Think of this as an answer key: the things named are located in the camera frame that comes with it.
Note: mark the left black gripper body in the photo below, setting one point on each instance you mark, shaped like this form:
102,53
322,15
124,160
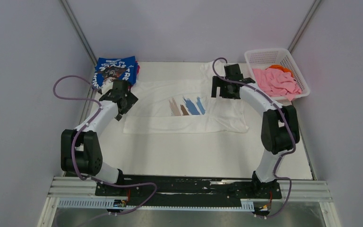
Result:
130,100

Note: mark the blue folded printed t-shirt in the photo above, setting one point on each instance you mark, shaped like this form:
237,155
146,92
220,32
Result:
109,69

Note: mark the white slotted cable duct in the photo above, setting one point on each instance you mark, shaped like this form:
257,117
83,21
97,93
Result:
112,204

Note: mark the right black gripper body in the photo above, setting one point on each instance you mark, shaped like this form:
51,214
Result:
224,90

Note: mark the orange t-shirt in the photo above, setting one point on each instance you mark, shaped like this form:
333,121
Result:
281,68

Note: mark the pink crumpled t-shirt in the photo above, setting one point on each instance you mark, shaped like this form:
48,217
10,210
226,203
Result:
277,83

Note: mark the white printed t-shirt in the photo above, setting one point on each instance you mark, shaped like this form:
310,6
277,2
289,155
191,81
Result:
184,106

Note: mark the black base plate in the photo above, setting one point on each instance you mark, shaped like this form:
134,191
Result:
182,191

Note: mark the right corner aluminium post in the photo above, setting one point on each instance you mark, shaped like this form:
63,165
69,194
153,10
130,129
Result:
304,24

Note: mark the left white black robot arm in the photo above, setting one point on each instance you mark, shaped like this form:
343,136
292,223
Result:
80,149

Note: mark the aluminium frame rail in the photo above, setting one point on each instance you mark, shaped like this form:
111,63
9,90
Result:
302,190

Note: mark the corner aluminium post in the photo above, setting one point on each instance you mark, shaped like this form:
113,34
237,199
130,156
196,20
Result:
77,28
304,24

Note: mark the white plastic basket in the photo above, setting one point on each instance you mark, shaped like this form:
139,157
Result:
263,58

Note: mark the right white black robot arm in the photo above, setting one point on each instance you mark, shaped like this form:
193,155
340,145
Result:
279,130

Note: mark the left corner aluminium post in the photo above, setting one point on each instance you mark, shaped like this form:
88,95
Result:
77,28

